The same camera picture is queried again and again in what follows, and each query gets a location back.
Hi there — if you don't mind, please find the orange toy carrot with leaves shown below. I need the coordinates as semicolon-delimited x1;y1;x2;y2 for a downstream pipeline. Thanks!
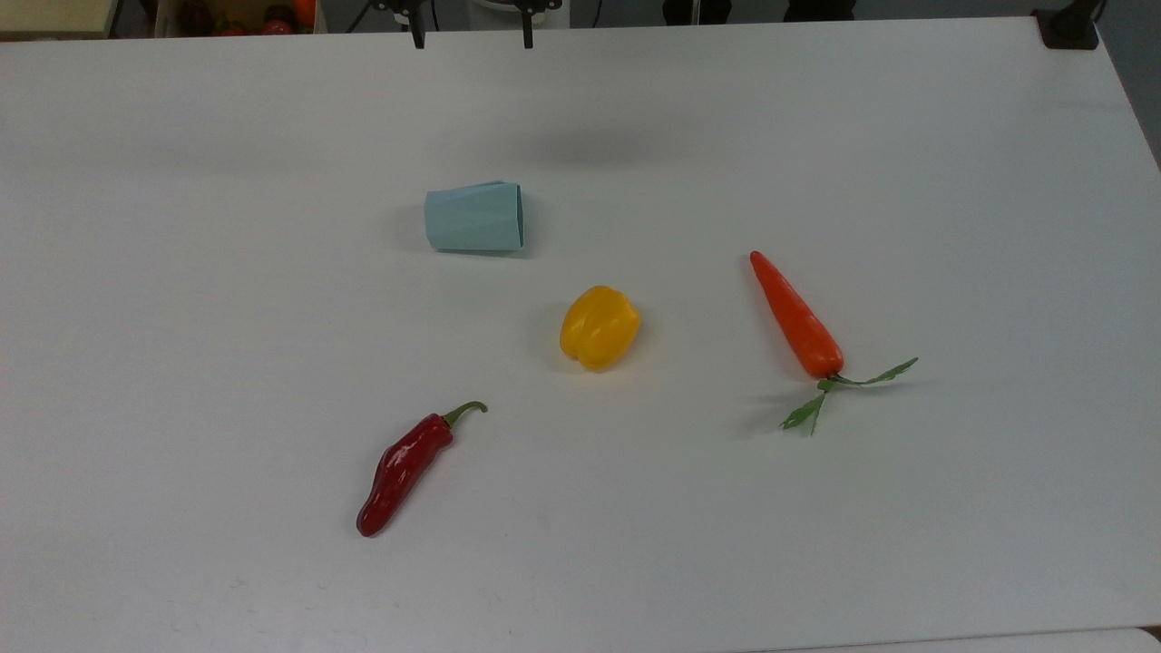
749;250;920;437

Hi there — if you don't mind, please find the yellow toy bell pepper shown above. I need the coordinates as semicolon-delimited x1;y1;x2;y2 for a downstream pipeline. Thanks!
559;285;642;372

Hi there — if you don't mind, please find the red toy chili pepper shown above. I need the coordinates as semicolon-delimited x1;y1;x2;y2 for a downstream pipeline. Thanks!
356;401;489;539

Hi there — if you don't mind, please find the black camera pole with clamp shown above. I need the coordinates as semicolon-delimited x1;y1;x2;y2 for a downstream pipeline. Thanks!
1032;0;1106;52

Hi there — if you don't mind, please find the light blue mug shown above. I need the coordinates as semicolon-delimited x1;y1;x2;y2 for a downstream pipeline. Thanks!
424;180;526;255

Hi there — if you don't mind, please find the box of toy fruits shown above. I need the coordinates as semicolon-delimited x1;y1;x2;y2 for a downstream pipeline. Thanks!
152;0;320;38

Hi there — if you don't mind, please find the beige wooden board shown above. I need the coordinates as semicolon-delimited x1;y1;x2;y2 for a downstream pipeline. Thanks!
0;0;121;42

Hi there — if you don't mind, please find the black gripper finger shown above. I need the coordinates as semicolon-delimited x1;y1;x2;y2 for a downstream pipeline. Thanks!
370;0;429;50
511;0;563;50

